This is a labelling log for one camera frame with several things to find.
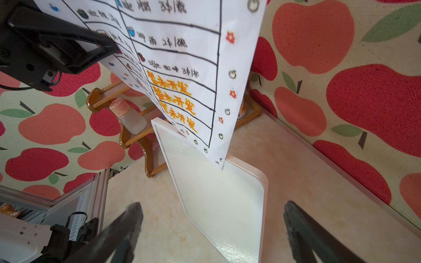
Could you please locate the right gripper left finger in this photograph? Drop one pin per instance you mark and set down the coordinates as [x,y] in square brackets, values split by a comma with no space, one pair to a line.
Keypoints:
[116,243]

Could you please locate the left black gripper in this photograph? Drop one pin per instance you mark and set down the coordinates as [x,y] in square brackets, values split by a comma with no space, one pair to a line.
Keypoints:
[36,48]

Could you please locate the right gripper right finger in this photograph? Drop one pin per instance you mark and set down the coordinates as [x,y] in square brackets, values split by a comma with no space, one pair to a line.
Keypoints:
[308,240]

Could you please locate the paper menu sheet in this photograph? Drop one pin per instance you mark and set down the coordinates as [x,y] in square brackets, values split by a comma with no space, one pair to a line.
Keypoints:
[191,58]

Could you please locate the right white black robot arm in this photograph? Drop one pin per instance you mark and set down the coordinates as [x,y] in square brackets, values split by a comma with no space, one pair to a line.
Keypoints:
[23,242]

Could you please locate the left white menu rack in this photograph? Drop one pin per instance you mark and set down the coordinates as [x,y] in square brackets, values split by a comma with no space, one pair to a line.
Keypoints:
[227,205]

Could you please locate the orange wooden shelf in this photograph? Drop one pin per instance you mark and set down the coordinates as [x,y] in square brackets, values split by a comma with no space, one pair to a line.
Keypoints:
[99,99]

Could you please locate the pink capped clear bottle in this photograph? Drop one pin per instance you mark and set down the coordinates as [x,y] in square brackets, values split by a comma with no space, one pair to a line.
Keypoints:
[134,122]

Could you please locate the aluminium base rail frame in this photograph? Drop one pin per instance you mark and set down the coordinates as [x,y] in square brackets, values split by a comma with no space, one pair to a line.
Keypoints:
[89,197]

